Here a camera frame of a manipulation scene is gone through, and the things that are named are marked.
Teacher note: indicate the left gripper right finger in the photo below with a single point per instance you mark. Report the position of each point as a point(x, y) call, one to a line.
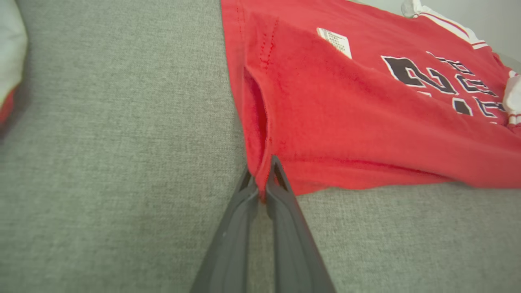
point(295, 252)

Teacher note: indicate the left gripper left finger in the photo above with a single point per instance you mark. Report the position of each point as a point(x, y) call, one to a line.
point(230, 252)

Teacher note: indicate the red Bulls 23 jersey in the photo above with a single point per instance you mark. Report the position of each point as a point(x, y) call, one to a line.
point(346, 122)

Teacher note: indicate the red shorts with white trim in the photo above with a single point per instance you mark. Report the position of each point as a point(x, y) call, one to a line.
point(10, 49)

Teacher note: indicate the grey fabric sofa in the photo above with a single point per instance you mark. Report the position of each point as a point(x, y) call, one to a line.
point(101, 162)

